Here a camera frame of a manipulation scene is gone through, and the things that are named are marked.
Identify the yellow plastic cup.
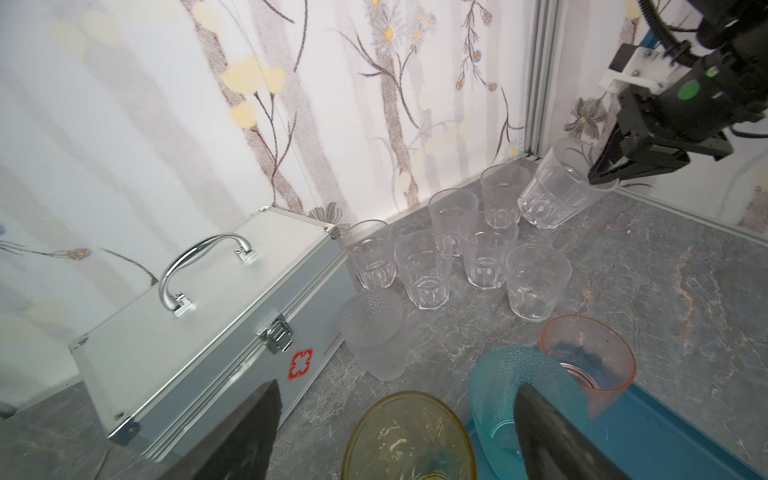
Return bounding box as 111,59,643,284
340,391,478,479

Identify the pink plastic cup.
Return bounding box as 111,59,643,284
540,315,637,419

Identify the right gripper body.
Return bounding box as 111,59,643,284
618,56,767,162

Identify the teal plastic cup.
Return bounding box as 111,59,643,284
469,345,588,479

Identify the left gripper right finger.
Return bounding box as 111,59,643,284
514,383,628,479

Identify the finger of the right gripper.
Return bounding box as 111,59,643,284
588,153,690,185
590,125,624,174

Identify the frosted clear plastic cup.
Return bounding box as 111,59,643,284
340,289,409,381

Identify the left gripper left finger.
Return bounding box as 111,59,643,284
162,380,282,479

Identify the silver first aid case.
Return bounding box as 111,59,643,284
70,206,356,464

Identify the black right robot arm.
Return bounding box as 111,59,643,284
588,1,767,185

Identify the teal plastic tray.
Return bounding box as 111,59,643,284
465,386,767,479

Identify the clear glass tumbler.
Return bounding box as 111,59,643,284
394,230,454,310
518,138,619,229
505,244,572,322
458,215,519,290
428,188,479,257
342,219,396,290
481,164,532,229

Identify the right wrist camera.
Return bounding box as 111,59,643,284
598,43,690,95

